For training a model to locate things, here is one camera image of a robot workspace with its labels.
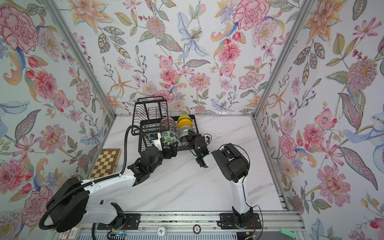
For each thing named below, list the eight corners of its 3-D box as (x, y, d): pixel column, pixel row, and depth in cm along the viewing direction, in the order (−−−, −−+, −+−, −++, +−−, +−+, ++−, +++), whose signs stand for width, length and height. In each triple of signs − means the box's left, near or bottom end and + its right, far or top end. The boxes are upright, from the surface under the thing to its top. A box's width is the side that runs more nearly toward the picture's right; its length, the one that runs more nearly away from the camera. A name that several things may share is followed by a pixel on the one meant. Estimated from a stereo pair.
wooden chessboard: (92, 178, 90) (89, 176, 88) (105, 151, 103) (102, 148, 100) (113, 178, 90) (111, 176, 88) (123, 151, 103) (121, 148, 100)
